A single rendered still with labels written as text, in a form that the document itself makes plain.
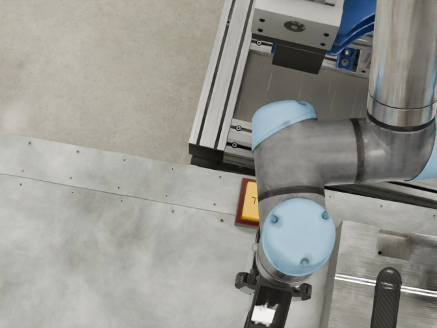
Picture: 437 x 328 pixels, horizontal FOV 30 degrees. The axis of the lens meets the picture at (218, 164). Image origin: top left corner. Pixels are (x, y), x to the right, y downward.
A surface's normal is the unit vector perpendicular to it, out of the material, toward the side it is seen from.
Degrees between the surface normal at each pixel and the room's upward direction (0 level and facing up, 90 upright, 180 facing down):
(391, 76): 63
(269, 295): 30
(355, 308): 3
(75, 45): 0
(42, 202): 0
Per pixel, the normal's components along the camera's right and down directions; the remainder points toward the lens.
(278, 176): -0.38, -0.22
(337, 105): 0.03, -0.28
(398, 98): -0.36, 0.54
